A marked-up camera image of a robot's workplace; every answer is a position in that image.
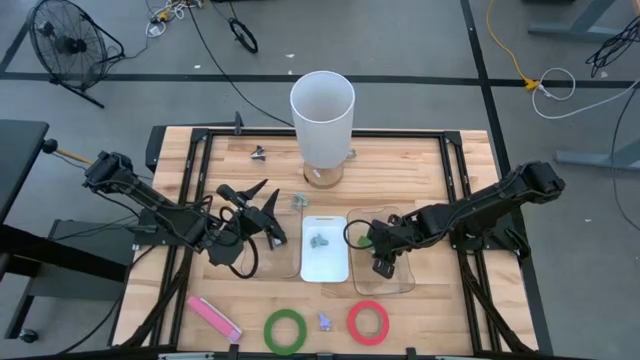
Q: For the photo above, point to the white plastic bin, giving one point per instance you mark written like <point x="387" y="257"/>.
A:
<point x="325" y="260"/>

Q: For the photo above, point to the white lamp with wooden base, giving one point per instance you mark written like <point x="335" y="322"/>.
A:
<point x="322" y="120"/>

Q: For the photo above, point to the pink and white stapler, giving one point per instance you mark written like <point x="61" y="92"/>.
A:
<point x="215" y="317"/>

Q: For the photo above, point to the black aluminium table frame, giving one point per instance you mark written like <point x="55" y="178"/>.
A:
<point x="325" y="133"/>

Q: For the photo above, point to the grey-blue staple remover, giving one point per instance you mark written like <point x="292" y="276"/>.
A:
<point x="318" y="241"/>

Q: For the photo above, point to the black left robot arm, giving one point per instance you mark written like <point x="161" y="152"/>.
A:
<point x="150" y="200"/>

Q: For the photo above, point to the teal staple remover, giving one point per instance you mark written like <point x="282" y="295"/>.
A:
<point x="300" y="200"/>

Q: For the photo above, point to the yellow stick with black knob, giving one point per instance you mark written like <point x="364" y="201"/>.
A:
<point x="49" y="146"/>

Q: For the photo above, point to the green tape roll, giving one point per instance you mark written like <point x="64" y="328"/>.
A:
<point x="285" y="314"/>
<point x="365" y="242"/>

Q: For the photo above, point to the purple staple remover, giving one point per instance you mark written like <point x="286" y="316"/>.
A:
<point x="325" y="321"/>

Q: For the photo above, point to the black floor fan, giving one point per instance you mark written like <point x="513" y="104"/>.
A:
<point x="70" y="45"/>

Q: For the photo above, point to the grey desk foot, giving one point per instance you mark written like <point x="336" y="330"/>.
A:
<point x="595" y="160"/>

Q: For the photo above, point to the pink-red tape roll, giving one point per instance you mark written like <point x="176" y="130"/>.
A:
<point x="368" y="303"/>

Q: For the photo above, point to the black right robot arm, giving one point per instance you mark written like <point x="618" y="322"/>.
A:
<point x="480" y="210"/>

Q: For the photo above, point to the grey desk leg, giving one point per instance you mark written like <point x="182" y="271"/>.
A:
<point x="575" y="27"/>

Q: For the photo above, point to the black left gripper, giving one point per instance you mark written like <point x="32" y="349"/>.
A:
<point x="250" y="220"/>

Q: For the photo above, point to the black wheeled stand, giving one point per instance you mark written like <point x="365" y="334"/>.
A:
<point x="75" y="250"/>

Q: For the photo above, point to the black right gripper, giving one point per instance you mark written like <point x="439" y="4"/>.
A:
<point x="395" y="237"/>

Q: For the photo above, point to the clear plastic bin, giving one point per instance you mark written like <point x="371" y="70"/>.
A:
<point x="290" y="260"/>
<point x="400" y="282"/>

